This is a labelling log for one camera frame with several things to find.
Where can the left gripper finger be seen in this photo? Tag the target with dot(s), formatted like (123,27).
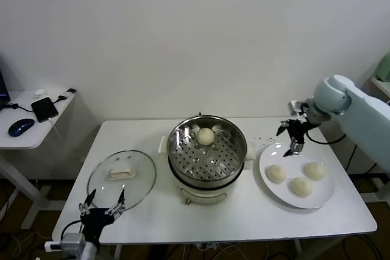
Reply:
(89,199)
(120,200)

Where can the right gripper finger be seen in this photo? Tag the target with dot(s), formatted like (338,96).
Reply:
(282,126)
(294,148)

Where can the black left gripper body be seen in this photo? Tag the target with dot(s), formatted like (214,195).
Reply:
(95,221)

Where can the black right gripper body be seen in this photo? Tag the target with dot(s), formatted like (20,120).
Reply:
(298,133)

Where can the white steamed baozi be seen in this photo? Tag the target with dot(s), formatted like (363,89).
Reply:
(315,170)
(276,174)
(301,187)
(204,136)

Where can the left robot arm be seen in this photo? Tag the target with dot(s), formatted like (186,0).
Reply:
(91,251)

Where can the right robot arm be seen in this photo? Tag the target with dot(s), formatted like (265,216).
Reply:
(365,111)

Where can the stainless steel steamer basket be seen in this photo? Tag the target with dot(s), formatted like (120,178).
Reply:
(210,162)

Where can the glass pot lid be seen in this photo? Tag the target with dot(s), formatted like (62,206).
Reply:
(137,168)

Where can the white plate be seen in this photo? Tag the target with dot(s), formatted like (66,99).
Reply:
(323,194)

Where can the white desk foot bar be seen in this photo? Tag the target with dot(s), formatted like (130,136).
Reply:
(365,177)

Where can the white side desk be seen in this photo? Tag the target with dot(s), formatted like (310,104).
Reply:
(36,136)

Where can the white electric cooker base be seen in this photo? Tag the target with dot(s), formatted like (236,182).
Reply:
(204,196)

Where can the white shelf desk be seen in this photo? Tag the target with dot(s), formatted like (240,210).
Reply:
(381,84)

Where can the white power strip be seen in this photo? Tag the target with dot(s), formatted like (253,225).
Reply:
(207,245)

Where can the blue computer mouse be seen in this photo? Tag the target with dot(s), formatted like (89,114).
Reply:
(20,127)

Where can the black smartphone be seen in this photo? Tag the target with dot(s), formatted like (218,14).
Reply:
(45,109)

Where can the black usb adapter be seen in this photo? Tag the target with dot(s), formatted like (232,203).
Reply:
(71,91)

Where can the small white earbud case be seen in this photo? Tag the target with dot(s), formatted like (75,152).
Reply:
(39,92)

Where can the dark laptop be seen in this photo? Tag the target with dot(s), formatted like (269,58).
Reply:
(3,89)

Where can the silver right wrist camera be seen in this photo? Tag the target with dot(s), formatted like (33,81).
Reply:
(295,106)

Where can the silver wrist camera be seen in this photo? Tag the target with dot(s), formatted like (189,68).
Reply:
(295,106)
(73,241)

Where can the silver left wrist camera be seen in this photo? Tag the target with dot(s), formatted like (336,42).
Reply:
(73,241)

